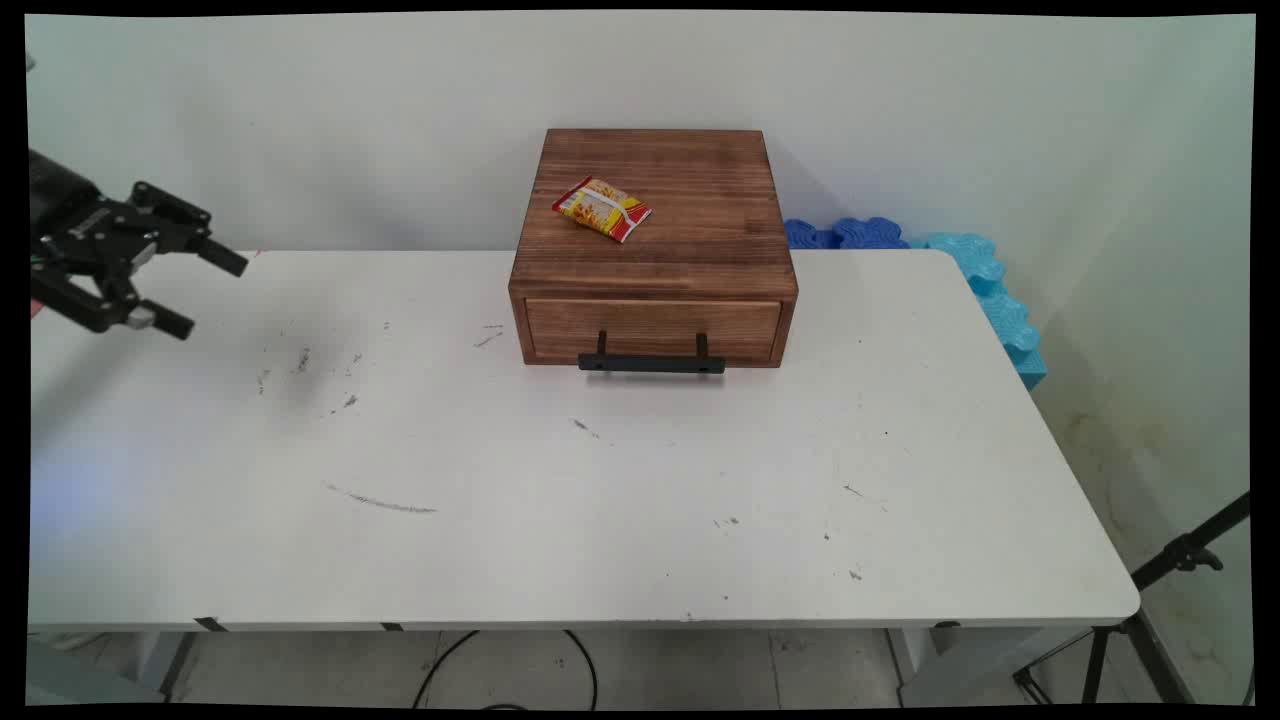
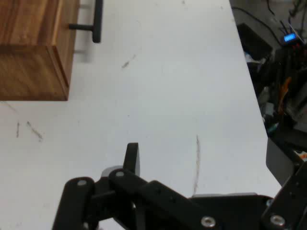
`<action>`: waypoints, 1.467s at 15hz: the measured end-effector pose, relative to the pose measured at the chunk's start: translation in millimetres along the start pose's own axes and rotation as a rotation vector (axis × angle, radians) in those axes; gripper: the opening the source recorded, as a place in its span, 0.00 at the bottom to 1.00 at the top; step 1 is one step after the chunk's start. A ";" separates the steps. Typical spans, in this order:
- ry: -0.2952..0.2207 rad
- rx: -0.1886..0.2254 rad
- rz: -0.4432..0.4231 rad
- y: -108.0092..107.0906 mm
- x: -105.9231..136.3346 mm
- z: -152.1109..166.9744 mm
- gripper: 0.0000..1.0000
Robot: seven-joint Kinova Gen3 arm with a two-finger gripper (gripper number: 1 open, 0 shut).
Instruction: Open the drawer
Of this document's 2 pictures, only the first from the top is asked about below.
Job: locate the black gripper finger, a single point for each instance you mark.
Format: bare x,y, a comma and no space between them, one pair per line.
185,232
110,308

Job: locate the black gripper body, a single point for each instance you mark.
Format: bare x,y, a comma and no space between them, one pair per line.
72,222

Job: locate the black table leg strut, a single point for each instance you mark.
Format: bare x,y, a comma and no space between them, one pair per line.
178,665

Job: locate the yellow red snack packet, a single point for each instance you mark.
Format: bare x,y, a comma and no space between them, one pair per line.
601,208

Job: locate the brown wooden drawer cabinet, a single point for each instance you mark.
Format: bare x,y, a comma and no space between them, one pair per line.
690,215

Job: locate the dark blue foam mat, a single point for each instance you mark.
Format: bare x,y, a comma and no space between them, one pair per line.
850,234

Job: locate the light blue foam mat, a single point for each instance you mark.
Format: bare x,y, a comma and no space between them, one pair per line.
1000,300

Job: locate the white table leg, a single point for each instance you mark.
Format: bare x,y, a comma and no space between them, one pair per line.
960,665

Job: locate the black camera tripod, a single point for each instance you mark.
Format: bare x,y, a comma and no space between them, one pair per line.
1160,570

